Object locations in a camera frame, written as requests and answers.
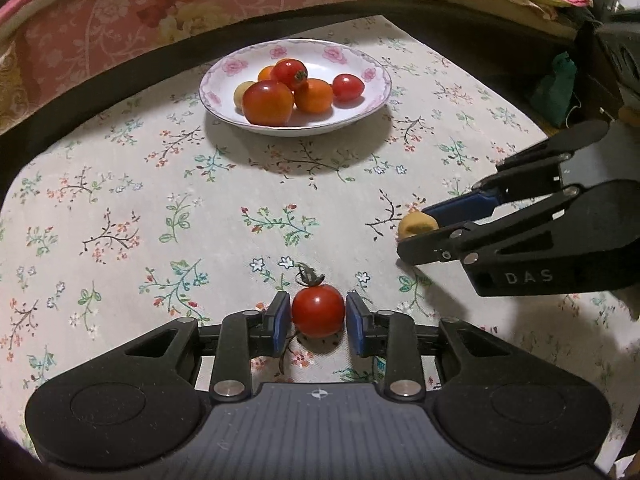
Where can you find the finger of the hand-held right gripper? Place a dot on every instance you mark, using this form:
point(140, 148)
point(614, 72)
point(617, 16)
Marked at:
point(430, 250)
point(465, 207)

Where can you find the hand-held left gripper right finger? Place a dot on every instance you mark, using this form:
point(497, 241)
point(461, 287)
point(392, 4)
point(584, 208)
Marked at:
point(352, 325)

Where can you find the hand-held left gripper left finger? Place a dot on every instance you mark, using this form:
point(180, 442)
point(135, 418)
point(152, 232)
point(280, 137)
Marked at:
point(281, 322)

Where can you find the small yellow round fruit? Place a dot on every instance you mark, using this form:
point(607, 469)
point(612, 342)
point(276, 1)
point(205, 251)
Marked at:
point(412, 225)
point(242, 94)

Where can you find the small red tomato with stem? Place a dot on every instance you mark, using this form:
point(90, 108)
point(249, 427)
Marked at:
point(318, 310)

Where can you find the white floral-rimmed plate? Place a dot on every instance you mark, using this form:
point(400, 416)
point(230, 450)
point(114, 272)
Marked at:
point(345, 110)

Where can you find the medium orange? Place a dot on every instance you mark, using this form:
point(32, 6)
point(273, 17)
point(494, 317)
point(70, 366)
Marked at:
point(315, 97)

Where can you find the large red-orange tomato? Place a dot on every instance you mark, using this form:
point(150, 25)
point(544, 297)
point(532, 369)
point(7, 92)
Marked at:
point(267, 104)

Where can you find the medium red tomato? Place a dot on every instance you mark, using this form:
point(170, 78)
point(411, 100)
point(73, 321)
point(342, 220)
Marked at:
point(286, 71)

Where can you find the green cloth bag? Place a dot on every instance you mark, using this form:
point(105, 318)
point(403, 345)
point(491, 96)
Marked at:
point(555, 90)

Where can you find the dark wooden cabinet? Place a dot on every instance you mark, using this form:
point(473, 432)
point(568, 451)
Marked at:
point(610, 70)

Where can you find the small mandarin orange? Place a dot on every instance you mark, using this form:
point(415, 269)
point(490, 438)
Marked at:
point(265, 74)

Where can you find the pink floral bed sheet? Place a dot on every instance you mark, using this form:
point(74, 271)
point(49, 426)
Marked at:
point(200, 5)

